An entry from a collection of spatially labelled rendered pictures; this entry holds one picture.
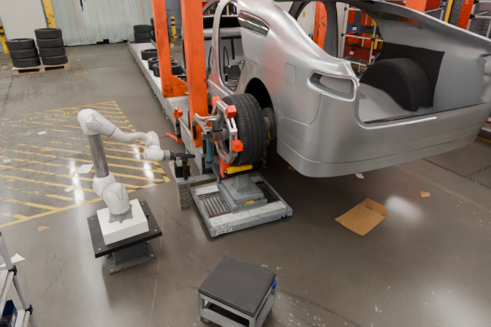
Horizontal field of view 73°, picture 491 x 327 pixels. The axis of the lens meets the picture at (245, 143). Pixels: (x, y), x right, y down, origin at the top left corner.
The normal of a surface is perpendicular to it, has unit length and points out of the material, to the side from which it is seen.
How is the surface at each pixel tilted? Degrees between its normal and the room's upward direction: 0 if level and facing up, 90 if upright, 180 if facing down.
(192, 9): 90
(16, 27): 90
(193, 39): 90
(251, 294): 0
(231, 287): 0
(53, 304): 0
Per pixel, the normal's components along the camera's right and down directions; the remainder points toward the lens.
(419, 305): 0.00, -0.91
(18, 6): 0.50, 0.36
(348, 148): 0.09, 0.59
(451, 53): -0.88, -0.14
